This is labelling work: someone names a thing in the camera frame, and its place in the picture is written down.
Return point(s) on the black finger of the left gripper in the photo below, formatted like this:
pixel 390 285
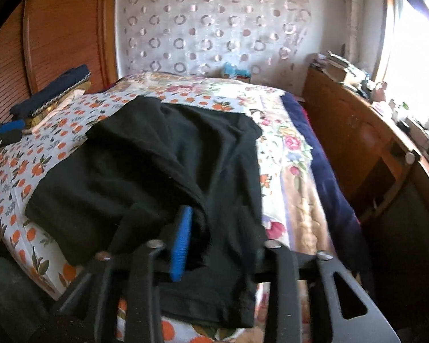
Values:
pixel 3 138

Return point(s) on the brown wooden louvered wardrobe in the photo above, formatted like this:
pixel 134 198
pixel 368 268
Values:
pixel 41 39

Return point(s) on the folded patterned dark garment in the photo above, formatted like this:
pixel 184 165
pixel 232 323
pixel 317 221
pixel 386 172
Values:
pixel 51 95

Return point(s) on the folded cream garment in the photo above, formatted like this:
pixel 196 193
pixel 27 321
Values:
pixel 65 102

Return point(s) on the tied beige window curtain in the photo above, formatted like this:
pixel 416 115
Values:
pixel 354 10

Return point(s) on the dark blue blanket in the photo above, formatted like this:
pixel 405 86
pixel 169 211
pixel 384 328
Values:
pixel 325 178

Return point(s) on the pink bottle on sideboard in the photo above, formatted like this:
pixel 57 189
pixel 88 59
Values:
pixel 379 92

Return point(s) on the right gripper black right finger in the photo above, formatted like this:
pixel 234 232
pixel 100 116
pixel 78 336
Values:
pixel 274 261

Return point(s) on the floral quilt bedspread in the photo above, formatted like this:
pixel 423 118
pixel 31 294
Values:
pixel 292 209

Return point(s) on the stack of books and papers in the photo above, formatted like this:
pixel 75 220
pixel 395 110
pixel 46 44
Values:
pixel 339 69

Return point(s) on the folded mustard yellow garment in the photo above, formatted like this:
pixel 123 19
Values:
pixel 43 110

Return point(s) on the window with wooden frame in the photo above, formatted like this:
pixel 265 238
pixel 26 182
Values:
pixel 404 65

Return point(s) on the brown wooden sideboard cabinet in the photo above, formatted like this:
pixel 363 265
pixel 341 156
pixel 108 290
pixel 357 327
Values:
pixel 382 175

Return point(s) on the folded navy garment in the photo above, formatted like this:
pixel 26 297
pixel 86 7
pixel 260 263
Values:
pixel 20 111

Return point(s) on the blue tissue box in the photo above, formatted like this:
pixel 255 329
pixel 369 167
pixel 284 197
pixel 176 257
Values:
pixel 231 71

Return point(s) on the black Superman t-shirt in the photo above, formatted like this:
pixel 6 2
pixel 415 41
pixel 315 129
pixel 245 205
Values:
pixel 128 183

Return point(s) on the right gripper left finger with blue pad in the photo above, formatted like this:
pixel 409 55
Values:
pixel 180 245

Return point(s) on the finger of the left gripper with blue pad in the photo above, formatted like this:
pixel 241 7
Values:
pixel 12 125

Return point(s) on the sheer circle pattern curtain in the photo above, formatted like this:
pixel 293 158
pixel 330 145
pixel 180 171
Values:
pixel 274 40

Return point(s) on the orange fruit print sheet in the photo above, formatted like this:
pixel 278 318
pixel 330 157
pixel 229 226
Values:
pixel 22 166

